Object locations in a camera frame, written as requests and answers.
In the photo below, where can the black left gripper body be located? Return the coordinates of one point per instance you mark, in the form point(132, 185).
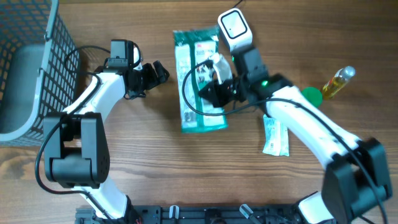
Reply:
point(145, 78)

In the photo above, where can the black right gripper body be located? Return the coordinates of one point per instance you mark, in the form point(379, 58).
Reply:
point(233, 89)

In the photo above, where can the green glove package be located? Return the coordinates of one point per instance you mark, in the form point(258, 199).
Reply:
point(191, 48)

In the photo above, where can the light green wipes packet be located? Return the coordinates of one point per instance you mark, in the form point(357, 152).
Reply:
point(277, 137)

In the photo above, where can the green lid jar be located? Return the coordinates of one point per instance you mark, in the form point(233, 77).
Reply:
point(313, 95)

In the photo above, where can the grey plastic mesh basket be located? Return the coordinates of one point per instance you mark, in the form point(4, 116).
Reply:
point(34, 80)

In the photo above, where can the yellow oil bottle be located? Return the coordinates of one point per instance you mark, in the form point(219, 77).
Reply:
point(338, 81)

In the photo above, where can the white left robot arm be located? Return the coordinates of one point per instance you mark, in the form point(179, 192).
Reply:
point(74, 156)

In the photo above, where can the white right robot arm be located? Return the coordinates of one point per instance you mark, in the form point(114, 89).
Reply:
point(356, 172)

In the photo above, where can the white barcode scanner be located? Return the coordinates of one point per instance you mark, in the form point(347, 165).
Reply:
point(235, 29)

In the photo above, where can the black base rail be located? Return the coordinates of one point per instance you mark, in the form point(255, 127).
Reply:
point(282, 213)

